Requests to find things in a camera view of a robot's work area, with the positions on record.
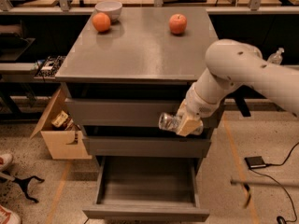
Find orange fruit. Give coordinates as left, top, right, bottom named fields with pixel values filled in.
left=92, top=12, right=111, bottom=33

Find black patterned notebook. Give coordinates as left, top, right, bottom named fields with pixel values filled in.
left=36, top=56, right=64, bottom=78

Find red apple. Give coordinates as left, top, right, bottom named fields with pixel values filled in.
left=169, top=14, right=187, bottom=35

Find grey middle drawer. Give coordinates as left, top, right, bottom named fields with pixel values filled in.
left=82, top=136, right=210, bottom=158

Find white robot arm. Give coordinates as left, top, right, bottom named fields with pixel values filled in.
left=176, top=39, right=299, bottom=136

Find long workbench shelf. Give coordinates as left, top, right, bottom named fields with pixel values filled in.
left=0, top=0, right=299, bottom=76

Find white bowl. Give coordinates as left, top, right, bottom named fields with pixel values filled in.
left=95, top=1, right=122, bottom=22

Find snack packet in box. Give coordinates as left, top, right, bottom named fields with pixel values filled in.
left=51, top=110, right=72, bottom=130

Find grey top drawer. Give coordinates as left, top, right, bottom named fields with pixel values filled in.
left=64, top=97, right=226, bottom=129

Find white red shoe lower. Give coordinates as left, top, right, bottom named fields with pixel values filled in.
left=0, top=205, right=21, bottom=224

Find grey drawer cabinet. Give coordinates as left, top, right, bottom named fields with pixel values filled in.
left=54, top=6, right=227, bottom=161

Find black chair base leg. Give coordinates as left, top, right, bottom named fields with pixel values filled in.
left=0, top=172, right=44, bottom=203

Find grey open bottom drawer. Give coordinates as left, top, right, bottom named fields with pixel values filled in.
left=83, top=157, right=209, bottom=222

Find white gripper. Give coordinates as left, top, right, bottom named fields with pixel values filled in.
left=176, top=82, right=225, bottom=137

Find black pedal cable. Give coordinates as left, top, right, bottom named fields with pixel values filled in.
left=249, top=141, right=299, bottom=224

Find black foot pedal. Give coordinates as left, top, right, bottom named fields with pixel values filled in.
left=245, top=156, right=266, bottom=169

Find white red shoe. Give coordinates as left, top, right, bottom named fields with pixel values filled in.
left=0, top=205, right=21, bottom=224
left=0, top=153, right=13, bottom=172

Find white red shoe upper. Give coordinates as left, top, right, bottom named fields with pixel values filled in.
left=0, top=153, right=13, bottom=172

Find cardboard box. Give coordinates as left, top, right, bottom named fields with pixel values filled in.
left=30, top=88, right=92, bottom=160

